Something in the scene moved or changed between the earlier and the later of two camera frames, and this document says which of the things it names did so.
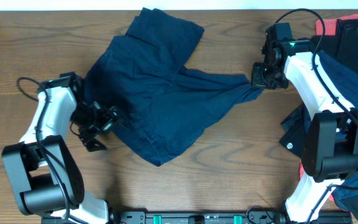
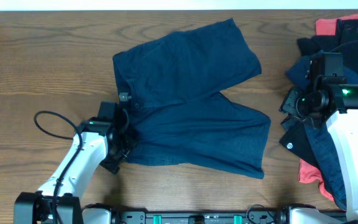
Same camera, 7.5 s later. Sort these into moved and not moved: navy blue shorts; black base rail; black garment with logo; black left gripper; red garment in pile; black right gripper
Moved: black right gripper; navy blue shorts; black left gripper
Not moved: red garment in pile; black base rail; black garment with logo
